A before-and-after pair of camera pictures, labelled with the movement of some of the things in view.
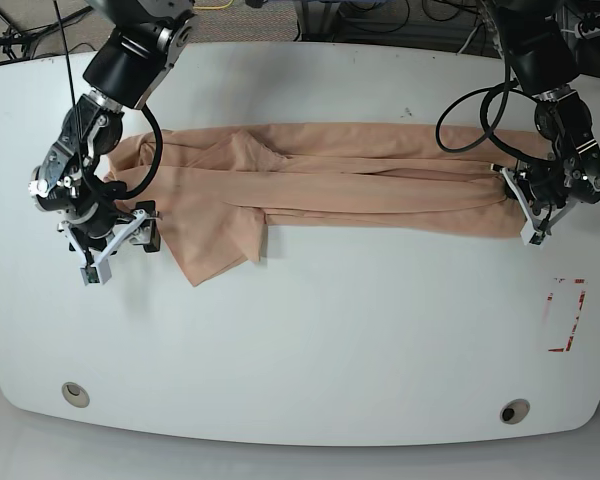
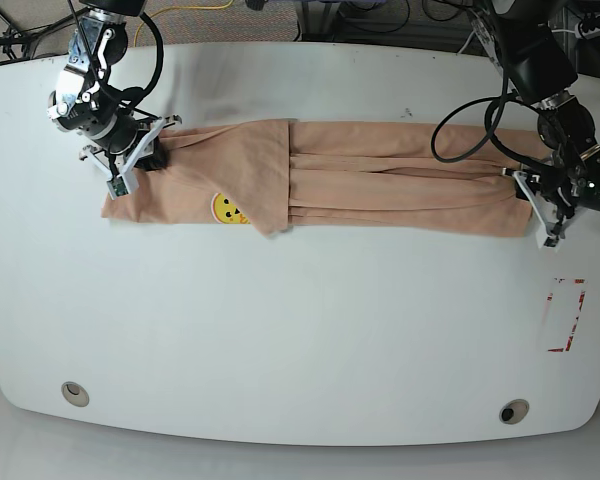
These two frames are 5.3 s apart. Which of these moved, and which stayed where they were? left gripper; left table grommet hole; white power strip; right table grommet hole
Moved: left gripper
Stayed: white power strip; right table grommet hole; left table grommet hole
